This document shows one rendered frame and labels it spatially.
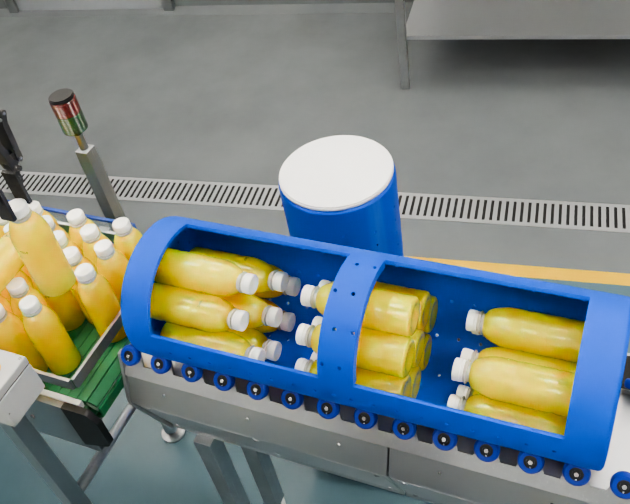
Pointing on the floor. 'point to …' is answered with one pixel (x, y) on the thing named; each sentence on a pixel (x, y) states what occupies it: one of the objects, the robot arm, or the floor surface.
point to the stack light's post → (92, 166)
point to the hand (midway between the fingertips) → (9, 196)
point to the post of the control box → (45, 462)
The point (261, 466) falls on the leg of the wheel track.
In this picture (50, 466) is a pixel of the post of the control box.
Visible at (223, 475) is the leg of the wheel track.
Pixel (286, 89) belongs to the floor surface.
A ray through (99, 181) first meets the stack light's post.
